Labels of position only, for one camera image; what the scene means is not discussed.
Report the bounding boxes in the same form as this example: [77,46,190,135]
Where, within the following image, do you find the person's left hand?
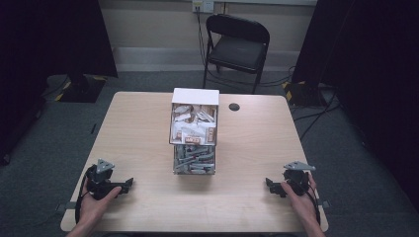
[78,179,123,228]

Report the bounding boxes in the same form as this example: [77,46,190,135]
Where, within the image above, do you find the clear plastic box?
[172,143,217,176]

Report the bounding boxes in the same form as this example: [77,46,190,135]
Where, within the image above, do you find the pile of grey stick sachets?
[174,145,215,174]

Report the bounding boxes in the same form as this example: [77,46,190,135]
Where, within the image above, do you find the black stand base yellow stripes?
[53,73,109,104]
[281,80,328,109]

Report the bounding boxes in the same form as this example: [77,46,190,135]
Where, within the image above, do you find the pile of white brown packets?
[171,104,217,145]

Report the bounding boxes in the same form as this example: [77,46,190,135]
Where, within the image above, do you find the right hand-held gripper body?
[282,160,316,198]

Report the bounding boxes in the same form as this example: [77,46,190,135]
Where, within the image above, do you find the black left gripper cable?
[74,165,97,225]

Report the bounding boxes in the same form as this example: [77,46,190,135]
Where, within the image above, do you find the white wall socket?
[192,0,215,15]

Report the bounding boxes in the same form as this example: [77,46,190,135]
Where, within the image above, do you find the dark curtain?
[291,0,419,211]
[0,0,120,166]

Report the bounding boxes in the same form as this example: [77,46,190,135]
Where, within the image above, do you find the black floor cable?
[292,86,345,141]

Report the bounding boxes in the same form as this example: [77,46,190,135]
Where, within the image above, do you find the person's right hand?
[280,173,320,228]

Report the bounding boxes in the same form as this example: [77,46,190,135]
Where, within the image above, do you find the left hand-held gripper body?
[85,158,130,201]

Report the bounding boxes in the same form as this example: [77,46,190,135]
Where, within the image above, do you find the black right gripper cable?
[305,182,322,226]

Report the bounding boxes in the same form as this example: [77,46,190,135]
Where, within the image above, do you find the black folding chair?
[202,13,271,95]

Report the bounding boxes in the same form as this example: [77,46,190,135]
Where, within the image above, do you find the white open box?
[168,87,220,147]

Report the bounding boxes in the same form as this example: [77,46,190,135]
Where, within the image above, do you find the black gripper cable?
[305,182,322,226]
[74,165,97,225]

